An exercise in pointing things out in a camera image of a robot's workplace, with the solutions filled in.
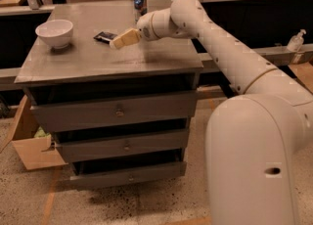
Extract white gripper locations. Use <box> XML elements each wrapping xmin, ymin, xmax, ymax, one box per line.
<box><xmin>110</xmin><ymin>8</ymin><xmax>191</xmax><ymax>50</ymax></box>

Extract clear sanitizer pump bottle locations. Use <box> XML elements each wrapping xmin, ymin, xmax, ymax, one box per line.
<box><xmin>287</xmin><ymin>29</ymin><xmax>306</xmax><ymax>52</ymax></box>

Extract dark blueberry rxbar wrapper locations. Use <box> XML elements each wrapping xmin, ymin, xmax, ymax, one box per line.
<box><xmin>94</xmin><ymin>31</ymin><xmax>116</xmax><ymax>44</ymax></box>

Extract brown cardboard box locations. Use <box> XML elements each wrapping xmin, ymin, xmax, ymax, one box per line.
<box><xmin>0</xmin><ymin>96</ymin><xmax>66</xmax><ymax>170</ymax></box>

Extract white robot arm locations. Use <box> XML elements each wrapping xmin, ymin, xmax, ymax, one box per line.
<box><xmin>110</xmin><ymin>0</ymin><xmax>313</xmax><ymax>225</ymax></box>

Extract grey drawer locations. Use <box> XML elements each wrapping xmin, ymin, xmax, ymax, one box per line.
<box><xmin>31</xmin><ymin>91</ymin><xmax>197</xmax><ymax>132</ymax></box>
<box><xmin>56</xmin><ymin>128</ymin><xmax>189</xmax><ymax>162</ymax></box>
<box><xmin>70</xmin><ymin>161</ymin><xmax>187</xmax><ymax>188</ymax></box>

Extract grey bottom drawer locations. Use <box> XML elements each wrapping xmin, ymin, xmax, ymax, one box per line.
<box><xmin>70</xmin><ymin>161</ymin><xmax>187</xmax><ymax>188</ymax></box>

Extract grey middle drawer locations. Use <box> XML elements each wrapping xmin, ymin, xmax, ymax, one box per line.
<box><xmin>56</xmin><ymin>128</ymin><xmax>189</xmax><ymax>162</ymax></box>

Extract blue drink can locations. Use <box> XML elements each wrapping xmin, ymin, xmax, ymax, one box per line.
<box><xmin>133</xmin><ymin>0</ymin><xmax>147</xmax><ymax>22</ymax></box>

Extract grey drawer cabinet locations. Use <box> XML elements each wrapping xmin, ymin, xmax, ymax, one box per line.
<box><xmin>16</xmin><ymin>1</ymin><xmax>202</xmax><ymax>176</ymax></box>

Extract grey top drawer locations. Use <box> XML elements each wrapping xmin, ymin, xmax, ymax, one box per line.
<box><xmin>31</xmin><ymin>91</ymin><xmax>197</xmax><ymax>132</ymax></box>

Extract white ceramic bowl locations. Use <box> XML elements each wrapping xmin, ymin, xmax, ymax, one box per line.
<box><xmin>35</xmin><ymin>20</ymin><xmax>73</xmax><ymax>49</ymax></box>

